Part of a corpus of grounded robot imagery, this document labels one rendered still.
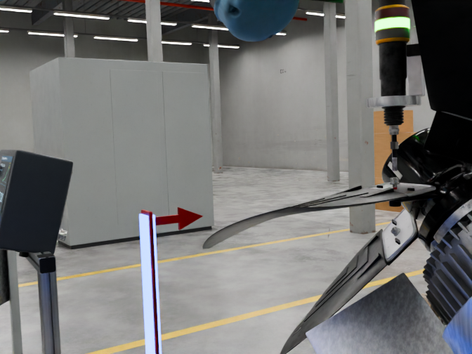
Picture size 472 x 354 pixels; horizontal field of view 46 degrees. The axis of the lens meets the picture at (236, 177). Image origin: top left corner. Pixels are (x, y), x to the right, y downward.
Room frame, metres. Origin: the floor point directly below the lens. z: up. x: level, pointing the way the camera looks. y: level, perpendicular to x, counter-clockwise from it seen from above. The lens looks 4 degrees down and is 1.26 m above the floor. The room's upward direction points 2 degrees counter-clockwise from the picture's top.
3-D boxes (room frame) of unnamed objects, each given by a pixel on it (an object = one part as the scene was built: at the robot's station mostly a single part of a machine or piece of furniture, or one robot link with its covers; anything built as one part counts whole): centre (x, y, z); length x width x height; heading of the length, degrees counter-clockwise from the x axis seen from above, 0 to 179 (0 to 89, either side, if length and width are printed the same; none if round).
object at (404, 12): (0.73, -0.21, 1.41); 0.04 x 0.04 x 0.01
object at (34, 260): (1.11, 0.41, 1.04); 0.24 x 0.03 x 0.03; 29
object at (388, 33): (0.73, -0.21, 1.39); 0.04 x 0.04 x 0.01
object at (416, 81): (0.73, -0.22, 1.34); 0.09 x 0.07 x 0.10; 64
